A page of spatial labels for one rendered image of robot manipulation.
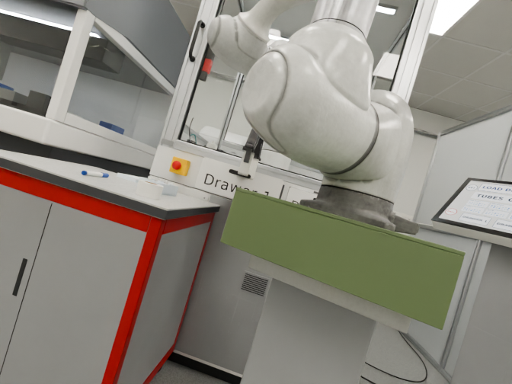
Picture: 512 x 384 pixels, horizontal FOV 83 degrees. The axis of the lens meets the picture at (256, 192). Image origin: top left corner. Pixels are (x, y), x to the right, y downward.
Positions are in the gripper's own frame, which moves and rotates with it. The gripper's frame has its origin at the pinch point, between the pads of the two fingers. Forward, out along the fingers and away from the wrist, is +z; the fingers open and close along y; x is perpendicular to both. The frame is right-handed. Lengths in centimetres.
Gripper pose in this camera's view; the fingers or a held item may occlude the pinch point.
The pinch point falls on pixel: (247, 173)
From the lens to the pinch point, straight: 90.0
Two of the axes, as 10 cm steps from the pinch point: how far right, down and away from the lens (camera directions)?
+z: -2.9, 9.6, 0.0
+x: -9.5, -2.9, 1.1
